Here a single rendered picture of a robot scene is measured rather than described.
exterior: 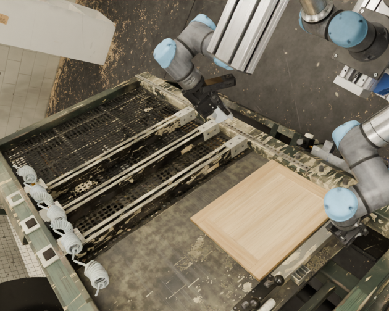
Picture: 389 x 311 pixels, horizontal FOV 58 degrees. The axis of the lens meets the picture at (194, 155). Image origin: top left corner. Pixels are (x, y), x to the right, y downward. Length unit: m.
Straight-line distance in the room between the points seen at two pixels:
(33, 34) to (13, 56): 1.63
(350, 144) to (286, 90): 2.07
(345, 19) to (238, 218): 0.91
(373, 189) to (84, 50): 4.50
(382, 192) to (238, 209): 0.89
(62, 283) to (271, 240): 0.86
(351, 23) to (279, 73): 1.69
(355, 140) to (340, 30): 0.58
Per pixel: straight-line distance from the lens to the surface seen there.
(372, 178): 0.93
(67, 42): 4.96
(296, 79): 2.96
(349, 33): 1.41
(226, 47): 0.66
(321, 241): 1.56
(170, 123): 2.21
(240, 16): 0.65
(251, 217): 1.65
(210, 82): 1.14
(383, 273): 1.52
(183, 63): 1.06
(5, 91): 6.61
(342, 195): 0.91
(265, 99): 3.08
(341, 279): 1.57
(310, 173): 1.82
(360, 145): 0.94
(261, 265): 1.50
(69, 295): 1.51
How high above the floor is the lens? 2.50
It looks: 44 degrees down
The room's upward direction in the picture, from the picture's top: 89 degrees counter-clockwise
